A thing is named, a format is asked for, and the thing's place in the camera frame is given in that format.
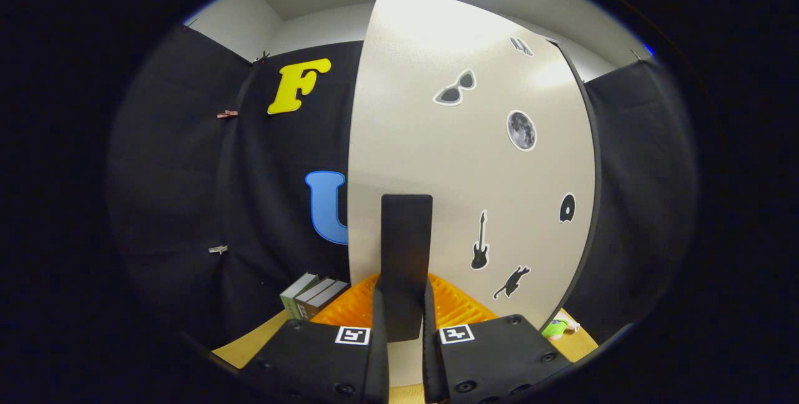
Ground black door handle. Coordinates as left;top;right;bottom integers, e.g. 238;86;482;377
379;194;433;342

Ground green book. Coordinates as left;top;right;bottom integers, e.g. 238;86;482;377
280;272;320;319

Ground beige cabinet door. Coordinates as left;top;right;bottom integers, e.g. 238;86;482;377
346;0;597;387

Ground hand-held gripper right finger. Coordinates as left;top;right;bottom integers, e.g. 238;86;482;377
422;273;572;404

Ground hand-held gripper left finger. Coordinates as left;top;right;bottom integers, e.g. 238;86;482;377
240;273;391;404

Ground black backdrop cloth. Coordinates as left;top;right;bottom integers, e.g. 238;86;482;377
106;23;699;355

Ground green and pink toy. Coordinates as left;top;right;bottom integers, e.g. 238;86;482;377
541;318;581;340

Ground brown book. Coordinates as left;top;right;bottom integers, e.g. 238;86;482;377
306;280;350;317
295;277;336;320

